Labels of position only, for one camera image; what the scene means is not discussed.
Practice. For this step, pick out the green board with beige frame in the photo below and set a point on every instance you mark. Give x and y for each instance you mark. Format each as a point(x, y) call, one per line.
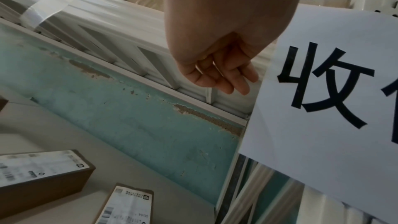
point(124, 114)

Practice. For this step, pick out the beige cardboard sheet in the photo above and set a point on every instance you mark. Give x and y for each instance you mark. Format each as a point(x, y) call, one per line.
point(326, 3)

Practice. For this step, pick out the bundle of white metal bars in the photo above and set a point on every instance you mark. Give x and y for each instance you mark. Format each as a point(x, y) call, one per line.
point(102, 23)

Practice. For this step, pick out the large labelled cardboard box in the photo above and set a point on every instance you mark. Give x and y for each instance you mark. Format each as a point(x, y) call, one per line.
point(40, 178)

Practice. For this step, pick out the stack of white framed panels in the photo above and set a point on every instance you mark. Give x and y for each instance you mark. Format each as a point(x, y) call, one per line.
point(264, 193)

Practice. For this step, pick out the clear tape strip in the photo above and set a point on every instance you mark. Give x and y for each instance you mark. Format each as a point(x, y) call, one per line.
point(53, 4)

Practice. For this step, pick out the person's left hand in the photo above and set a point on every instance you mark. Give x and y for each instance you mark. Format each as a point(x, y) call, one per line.
point(224, 16)

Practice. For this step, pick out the flat labelled cardboard box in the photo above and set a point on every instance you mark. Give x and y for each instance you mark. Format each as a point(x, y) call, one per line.
point(127, 205)

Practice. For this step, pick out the white paper sign black characters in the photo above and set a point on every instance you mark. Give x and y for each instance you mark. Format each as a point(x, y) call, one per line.
point(329, 129)

